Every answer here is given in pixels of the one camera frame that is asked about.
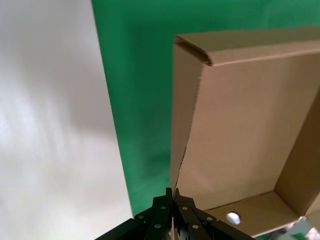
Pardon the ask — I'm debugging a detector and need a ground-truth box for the small cardboard box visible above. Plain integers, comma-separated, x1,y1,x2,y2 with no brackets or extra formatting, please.
169,25,320,238

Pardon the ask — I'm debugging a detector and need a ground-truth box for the green table cloth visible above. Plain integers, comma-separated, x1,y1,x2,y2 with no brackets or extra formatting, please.
90,0,320,218

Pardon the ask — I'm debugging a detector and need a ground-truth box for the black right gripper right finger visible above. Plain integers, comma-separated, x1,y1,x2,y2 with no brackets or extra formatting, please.
173,188,256,240

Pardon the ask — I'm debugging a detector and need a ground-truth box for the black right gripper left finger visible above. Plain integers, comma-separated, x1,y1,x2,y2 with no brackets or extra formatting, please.
94,187,174,240

